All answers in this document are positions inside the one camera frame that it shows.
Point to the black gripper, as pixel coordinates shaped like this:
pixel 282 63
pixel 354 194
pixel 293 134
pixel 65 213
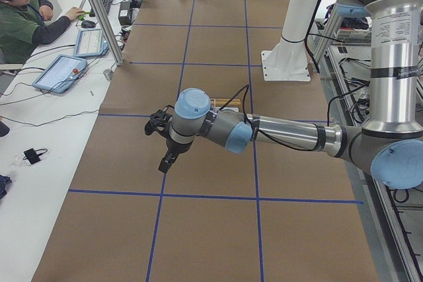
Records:
pixel 174 147

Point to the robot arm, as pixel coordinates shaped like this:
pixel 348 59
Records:
pixel 386 144

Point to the left wooden rack rod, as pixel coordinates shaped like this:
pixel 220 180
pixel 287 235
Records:
pixel 228 100

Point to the black power adapter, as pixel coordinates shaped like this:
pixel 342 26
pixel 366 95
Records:
pixel 125 13

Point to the black computer mouse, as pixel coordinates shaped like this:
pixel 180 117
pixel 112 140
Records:
pixel 88 24

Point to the far blue teach pendant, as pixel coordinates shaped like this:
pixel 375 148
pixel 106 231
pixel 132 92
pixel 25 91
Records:
pixel 90 43

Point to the blue teach pendant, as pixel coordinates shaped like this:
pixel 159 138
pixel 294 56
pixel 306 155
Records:
pixel 90 43
pixel 61 74

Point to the near blue teach pendant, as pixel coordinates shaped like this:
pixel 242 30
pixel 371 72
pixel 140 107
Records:
pixel 61 74

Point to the small black dongle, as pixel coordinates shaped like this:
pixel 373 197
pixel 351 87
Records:
pixel 34 155

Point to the person in green shirt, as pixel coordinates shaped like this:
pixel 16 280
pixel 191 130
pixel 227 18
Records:
pixel 23 27

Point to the dark blue cloth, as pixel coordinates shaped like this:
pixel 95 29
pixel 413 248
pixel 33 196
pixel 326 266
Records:
pixel 4 182

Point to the aluminium frame post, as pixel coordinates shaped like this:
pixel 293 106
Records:
pixel 108 33

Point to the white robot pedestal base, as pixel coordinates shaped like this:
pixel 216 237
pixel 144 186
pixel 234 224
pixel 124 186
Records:
pixel 287 61

